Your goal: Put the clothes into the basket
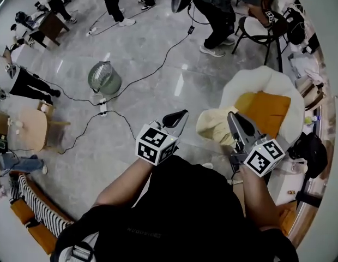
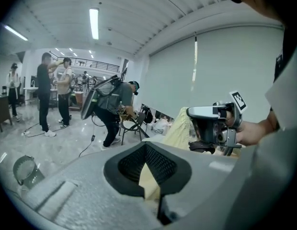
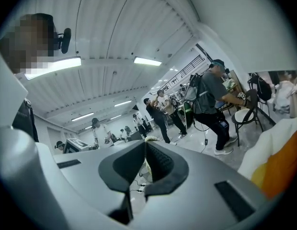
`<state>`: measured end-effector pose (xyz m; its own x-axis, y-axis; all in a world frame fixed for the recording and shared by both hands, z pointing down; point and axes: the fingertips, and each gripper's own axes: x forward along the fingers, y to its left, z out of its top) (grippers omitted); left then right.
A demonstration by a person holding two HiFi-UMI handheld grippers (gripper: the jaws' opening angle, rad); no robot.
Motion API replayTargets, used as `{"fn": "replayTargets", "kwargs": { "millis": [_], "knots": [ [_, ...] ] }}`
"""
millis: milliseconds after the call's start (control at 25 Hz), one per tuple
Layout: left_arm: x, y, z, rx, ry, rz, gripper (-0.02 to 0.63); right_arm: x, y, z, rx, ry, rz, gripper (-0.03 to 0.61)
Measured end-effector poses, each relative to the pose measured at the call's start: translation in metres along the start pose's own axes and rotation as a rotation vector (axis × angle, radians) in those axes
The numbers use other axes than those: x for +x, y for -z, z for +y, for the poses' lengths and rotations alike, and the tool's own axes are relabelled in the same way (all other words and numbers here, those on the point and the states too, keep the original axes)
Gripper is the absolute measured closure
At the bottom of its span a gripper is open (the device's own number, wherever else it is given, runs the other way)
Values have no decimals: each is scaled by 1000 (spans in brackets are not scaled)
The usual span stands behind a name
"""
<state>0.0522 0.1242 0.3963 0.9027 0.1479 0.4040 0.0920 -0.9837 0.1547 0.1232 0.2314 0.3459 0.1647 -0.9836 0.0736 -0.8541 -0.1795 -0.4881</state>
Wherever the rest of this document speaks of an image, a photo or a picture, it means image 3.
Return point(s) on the black stair railing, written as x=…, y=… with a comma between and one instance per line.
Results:
x=189, y=67

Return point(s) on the white beanbag chair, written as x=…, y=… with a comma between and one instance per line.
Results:
x=263, y=142

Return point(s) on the wooden shelf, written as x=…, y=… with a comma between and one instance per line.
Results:
x=234, y=80

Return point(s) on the person's head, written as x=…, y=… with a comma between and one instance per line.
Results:
x=28, y=42

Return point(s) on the dark chair with white seat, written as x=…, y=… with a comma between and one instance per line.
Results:
x=244, y=116

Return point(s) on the white plastic bag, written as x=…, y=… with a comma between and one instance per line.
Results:
x=286, y=97

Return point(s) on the person's black shirt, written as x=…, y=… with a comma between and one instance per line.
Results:
x=25, y=121

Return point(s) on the black head camera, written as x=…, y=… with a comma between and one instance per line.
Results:
x=65, y=40

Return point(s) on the long ceiling light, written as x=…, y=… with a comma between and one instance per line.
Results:
x=147, y=61
x=82, y=117
x=52, y=67
x=122, y=103

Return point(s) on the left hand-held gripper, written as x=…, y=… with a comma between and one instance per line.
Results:
x=75, y=145

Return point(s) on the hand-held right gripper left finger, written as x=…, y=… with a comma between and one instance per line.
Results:
x=91, y=176

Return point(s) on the light green cloth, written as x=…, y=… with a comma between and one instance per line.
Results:
x=228, y=83

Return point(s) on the orange cushion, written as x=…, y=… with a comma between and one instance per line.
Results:
x=285, y=166

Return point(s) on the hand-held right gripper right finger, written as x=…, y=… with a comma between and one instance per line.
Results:
x=198, y=176

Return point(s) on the yellow cushion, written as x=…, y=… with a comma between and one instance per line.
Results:
x=258, y=176

